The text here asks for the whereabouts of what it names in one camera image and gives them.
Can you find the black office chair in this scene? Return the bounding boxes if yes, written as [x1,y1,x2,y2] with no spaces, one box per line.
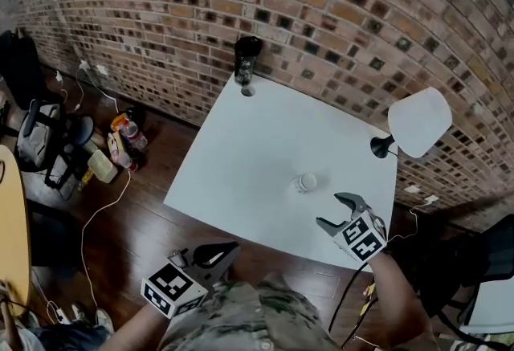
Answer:
[0,30,97,198]

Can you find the grey backpack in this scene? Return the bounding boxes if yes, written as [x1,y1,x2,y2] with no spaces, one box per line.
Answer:
[15,100,67,170]

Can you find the round wooden table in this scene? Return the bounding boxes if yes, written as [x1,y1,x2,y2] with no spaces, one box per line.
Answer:
[0,144,33,316]

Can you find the white charger with cable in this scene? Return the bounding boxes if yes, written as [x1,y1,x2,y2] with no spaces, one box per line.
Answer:
[387,194,440,244]

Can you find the orange snack packet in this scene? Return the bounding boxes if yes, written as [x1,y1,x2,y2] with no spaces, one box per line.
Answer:
[109,113,132,132]

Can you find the person's left forearm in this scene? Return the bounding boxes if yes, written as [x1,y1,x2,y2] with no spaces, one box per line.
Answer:
[119,303,178,351]

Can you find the white shade table lamp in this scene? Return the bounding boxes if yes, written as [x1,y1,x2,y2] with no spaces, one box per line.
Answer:
[369,86,454,160]

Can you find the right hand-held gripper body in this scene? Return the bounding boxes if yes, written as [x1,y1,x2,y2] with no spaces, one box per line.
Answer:
[331,209,389,263]

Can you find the black patterned tumbler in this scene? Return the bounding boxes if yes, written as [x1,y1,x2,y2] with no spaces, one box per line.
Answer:
[234,35,263,86]

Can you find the person's right forearm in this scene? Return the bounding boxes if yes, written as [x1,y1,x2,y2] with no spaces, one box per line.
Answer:
[367,251,439,351]

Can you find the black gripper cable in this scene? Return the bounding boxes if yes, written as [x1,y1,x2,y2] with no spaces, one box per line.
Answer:
[328,260,374,347]

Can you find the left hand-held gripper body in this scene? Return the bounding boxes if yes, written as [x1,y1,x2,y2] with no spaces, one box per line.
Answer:
[140,247,214,319]

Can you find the long white floor cable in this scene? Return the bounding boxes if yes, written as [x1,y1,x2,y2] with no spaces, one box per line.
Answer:
[80,168,133,311]

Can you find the clear bottle with red label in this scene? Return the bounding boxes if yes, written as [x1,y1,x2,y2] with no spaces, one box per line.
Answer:
[120,120,149,150]

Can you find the white cup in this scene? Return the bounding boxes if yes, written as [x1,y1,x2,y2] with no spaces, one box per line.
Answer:
[291,172,320,196]

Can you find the yellow black striped tape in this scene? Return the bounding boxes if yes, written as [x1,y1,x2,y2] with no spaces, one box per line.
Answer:
[359,282,380,316]

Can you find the person's camouflage clothing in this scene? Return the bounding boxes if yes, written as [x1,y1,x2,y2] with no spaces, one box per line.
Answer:
[158,275,339,351]

